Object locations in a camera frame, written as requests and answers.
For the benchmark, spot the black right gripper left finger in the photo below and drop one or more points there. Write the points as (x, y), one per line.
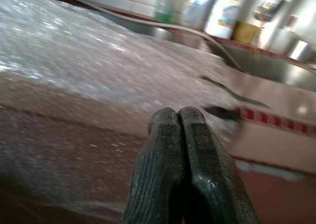
(158, 172)

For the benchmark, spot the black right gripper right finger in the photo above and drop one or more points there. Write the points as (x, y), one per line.
(212, 184)

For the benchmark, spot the short black tape strip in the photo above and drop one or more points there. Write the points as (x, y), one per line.
(222, 111)

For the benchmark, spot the long black tape strip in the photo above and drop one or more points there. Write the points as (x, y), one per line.
(237, 95)

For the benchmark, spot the clear bubble wrap sheet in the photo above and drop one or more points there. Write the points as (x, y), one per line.
(74, 48)

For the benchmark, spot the yellow sponge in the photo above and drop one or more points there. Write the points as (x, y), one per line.
(247, 31)

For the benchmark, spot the steel cup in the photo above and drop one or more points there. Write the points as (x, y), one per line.
(300, 50)

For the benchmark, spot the white dish soap bottle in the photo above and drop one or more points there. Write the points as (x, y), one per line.
(224, 19)

